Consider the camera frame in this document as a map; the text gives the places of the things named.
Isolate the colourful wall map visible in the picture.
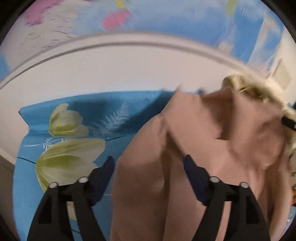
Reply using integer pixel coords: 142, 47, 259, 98
1, 1, 284, 78

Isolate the white wall socket panel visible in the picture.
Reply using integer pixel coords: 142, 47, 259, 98
269, 58, 292, 90

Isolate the cream yellow garment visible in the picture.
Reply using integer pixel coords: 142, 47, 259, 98
222, 75, 295, 152

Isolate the blue floral bed sheet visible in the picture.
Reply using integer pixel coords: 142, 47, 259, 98
13, 91, 172, 240

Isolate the pink jacket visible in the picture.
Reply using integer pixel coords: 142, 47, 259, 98
110, 88, 292, 240

